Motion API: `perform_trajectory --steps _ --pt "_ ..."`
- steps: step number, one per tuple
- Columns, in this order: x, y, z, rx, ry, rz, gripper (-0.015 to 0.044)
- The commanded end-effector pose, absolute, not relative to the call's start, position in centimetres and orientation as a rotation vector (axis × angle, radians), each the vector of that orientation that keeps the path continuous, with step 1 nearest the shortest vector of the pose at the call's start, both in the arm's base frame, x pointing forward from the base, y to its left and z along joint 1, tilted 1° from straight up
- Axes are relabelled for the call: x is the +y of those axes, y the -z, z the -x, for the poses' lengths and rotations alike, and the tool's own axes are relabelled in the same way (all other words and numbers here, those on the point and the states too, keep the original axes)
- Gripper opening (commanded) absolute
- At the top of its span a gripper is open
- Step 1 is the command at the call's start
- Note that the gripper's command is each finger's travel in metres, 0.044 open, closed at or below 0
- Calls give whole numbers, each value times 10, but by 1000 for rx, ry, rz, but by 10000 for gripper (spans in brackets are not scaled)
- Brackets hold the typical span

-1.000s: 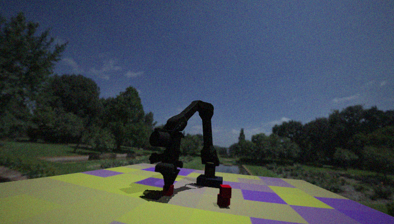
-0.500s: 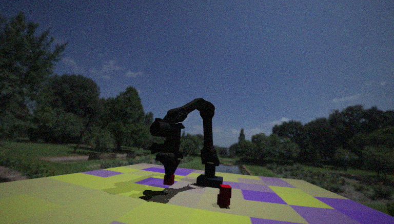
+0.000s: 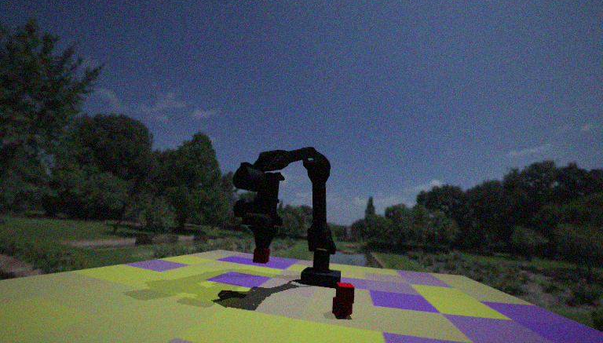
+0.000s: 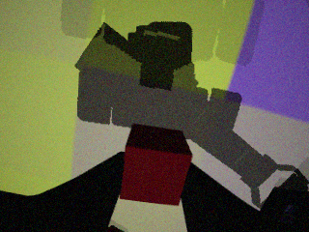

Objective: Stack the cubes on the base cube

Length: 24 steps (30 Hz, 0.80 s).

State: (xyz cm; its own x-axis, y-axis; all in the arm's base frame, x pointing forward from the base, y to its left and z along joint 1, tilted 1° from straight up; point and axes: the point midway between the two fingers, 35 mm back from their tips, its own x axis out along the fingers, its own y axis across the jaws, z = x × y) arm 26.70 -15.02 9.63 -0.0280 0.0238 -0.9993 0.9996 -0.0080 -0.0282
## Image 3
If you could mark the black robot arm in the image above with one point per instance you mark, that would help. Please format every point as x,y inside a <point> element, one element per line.
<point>254,179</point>

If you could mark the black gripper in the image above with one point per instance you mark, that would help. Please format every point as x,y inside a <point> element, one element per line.
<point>263,220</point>

